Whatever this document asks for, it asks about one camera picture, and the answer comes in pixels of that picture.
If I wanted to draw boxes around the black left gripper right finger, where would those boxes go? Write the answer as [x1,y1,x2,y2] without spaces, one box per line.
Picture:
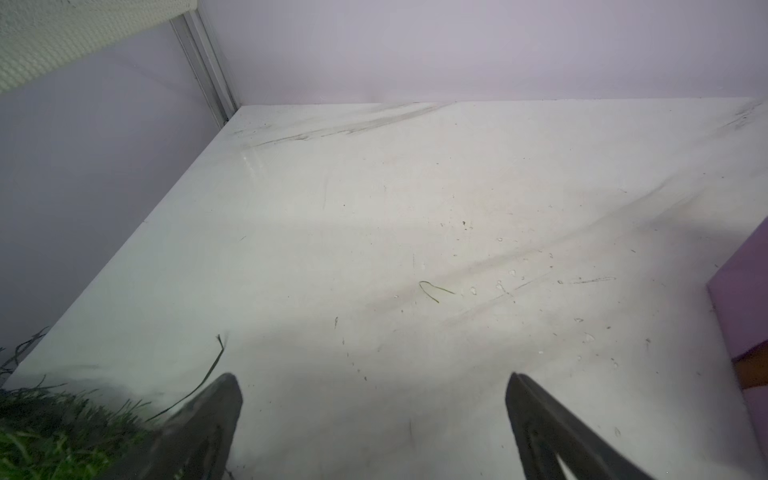
[505,373,650,479]

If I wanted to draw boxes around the purple gift box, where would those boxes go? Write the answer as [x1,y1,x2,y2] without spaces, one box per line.
[707,222,767,454]

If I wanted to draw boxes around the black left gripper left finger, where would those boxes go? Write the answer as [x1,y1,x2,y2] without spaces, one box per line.
[98,373,243,480]

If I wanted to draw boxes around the green artificial grass mat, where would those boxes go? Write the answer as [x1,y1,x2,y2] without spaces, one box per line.
[1,379,172,479]

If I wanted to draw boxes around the white two-tier mesh shelf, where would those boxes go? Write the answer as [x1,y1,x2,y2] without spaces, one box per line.
[1,0,198,93]

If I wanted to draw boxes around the brown ribbon on purple box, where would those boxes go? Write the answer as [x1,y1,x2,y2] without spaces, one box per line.
[733,341,768,390]

